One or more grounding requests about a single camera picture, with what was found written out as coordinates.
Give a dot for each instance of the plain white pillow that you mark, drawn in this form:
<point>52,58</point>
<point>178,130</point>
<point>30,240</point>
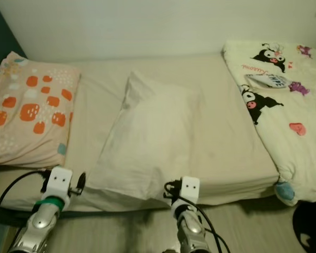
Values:
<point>152,142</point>

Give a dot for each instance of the cream cartoon print quilt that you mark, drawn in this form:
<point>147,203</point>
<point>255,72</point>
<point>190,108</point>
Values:
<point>295,105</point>

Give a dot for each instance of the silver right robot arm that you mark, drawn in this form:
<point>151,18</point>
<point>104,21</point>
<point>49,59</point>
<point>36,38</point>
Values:
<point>189,229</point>

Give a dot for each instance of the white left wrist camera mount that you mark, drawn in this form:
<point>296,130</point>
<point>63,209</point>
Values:
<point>59,182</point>

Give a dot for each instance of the cream sheeted mattress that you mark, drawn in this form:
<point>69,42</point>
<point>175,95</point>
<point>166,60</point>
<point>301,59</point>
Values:
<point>226,153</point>

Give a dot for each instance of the pink pillow with orange spots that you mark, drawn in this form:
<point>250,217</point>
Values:
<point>29,116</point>

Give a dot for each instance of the black round object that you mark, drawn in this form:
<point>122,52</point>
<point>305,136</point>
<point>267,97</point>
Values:
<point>310,226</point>

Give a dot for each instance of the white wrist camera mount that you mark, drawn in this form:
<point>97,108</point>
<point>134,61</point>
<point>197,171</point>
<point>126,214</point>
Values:
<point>189,188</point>
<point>59,182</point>

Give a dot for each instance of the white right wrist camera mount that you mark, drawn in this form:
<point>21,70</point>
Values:
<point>189,188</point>

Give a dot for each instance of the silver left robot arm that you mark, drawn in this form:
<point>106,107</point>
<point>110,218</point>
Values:
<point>39,224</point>

